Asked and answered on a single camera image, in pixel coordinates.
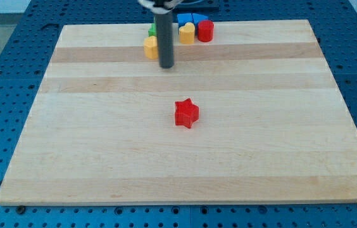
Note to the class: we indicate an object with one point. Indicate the green block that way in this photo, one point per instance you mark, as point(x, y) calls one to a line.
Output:
point(152, 30)

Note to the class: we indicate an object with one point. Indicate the yellow heart block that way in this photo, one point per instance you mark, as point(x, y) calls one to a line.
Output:
point(187, 33)

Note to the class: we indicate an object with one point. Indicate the light wooden board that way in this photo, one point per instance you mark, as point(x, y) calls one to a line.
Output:
point(273, 126)

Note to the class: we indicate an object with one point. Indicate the red cylinder block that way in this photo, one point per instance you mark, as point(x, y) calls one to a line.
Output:
point(205, 30)

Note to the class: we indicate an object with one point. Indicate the yellow hexagon block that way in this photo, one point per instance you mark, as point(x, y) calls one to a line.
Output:
point(150, 46)

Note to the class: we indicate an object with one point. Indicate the red star block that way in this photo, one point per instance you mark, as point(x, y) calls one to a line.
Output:
point(186, 113)

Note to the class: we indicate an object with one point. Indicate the blue cube block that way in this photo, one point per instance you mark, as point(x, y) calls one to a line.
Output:
point(183, 18)

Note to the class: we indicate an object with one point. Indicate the blue triangular block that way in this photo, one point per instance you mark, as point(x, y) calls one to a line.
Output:
point(196, 18)

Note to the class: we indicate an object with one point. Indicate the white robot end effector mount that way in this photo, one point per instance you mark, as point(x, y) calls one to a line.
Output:
point(160, 6)

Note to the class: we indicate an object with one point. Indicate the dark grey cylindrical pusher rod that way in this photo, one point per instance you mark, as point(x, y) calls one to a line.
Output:
point(163, 19)

